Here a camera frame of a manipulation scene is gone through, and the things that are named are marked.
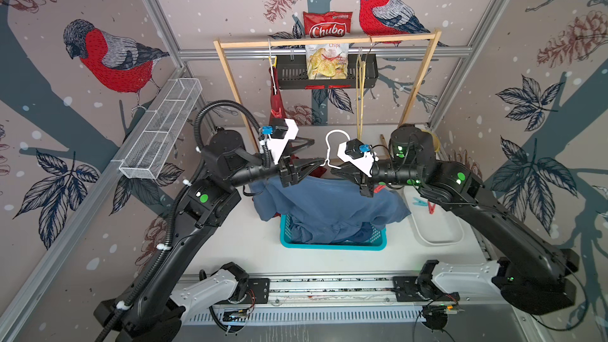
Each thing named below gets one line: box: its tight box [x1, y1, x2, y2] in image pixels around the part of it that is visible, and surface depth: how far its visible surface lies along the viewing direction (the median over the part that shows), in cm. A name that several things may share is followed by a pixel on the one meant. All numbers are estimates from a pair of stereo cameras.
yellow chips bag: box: [304, 42, 350, 80], surface depth 89 cm
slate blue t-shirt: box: [248, 175, 411, 244], surface depth 70 cm
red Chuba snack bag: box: [303, 11, 354, 38], surface depth 87 cm
